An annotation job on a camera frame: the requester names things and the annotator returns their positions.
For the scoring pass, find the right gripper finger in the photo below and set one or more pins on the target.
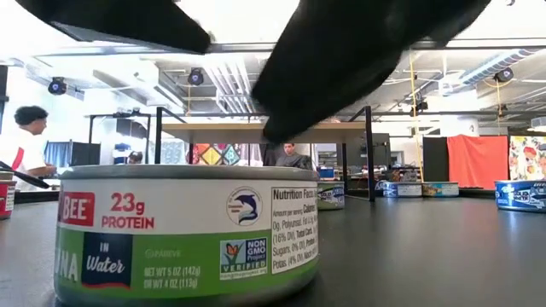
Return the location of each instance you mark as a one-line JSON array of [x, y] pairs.
[[341, 64]]

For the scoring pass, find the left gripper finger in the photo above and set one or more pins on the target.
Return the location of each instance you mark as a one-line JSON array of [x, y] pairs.
[[128, 21]]

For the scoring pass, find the blue label tuna can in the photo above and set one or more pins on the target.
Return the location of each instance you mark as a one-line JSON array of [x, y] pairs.
[[520, 195], [401, 189]]

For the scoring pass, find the green Bumble Bee tuna can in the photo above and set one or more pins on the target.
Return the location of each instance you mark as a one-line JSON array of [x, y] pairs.
[[183, 234]]

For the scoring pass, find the wooden shelf with black legs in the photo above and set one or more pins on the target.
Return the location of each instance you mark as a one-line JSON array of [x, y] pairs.
[[256, 133]]

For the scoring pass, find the hanging black device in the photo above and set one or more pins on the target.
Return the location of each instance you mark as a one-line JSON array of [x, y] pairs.
[[420, 104]]

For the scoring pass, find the person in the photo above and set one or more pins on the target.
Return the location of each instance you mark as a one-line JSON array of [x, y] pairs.
[[292, 158], [135, 157], [25, 145]]

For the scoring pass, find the black panel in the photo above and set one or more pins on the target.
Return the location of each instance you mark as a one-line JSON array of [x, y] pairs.
[[435, 158]]

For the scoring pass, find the colourful patchwork quilt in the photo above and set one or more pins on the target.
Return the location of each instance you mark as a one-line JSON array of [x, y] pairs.
[[217, 154]]

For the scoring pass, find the multicolour label tuna can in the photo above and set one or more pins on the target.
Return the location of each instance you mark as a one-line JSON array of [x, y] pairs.
[[440, 189]]

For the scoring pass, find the orange cloth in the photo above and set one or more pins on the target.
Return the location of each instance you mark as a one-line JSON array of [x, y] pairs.
[[478, 162]]

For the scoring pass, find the gold lid can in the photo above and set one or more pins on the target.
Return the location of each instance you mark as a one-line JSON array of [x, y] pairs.
[[4, 175]]

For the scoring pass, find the floral cloth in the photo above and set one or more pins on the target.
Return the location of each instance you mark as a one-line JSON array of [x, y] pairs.
[[528, 158]]

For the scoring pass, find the black table mat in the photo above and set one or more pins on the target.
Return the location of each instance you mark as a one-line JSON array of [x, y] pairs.
[[426, 256]]

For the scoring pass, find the red label can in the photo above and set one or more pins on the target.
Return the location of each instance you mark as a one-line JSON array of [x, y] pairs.
[[5, 200]]

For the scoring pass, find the black ceiling camera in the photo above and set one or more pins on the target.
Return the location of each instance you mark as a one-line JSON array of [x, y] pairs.
[[195, 77], [503, 75], [57, 85]]

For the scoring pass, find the black metal stand frame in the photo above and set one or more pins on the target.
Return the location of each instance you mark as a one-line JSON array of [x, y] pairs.
[[106, 115]]

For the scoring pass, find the white ribbed duct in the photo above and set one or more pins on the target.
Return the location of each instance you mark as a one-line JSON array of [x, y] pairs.
[[495, 64]]

